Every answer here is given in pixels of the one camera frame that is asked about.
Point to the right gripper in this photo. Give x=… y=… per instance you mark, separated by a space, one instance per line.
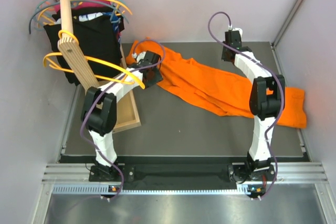
x=223 y=56

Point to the corner aluminium profile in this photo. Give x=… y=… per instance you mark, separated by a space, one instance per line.
x=284 y=27

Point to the pink hanging garment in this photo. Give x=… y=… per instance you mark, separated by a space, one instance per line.
x=90 y=4

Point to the wooden rack base tray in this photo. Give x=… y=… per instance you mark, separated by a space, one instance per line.
x=127 y=113

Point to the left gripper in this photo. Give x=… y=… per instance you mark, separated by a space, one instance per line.
x=157 y=78

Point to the orange trousers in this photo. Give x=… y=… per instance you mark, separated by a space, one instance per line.
x=220 y=92

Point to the aluminium frame rail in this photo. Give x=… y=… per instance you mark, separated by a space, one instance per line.
x=300 y=191

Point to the wooden rack pole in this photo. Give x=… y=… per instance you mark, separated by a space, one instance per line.
x=69 y=47

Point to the teal hanger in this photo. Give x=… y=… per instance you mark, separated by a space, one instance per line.
x=115 y=5

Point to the blue hanging garment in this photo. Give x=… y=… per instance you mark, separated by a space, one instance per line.
x=117 y=25

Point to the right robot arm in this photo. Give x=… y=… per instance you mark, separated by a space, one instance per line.
x=266 y=100

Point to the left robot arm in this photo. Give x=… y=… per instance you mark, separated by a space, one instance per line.
x=99 y=113

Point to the black hanging garment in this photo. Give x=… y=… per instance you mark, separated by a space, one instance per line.
x=96 y=39

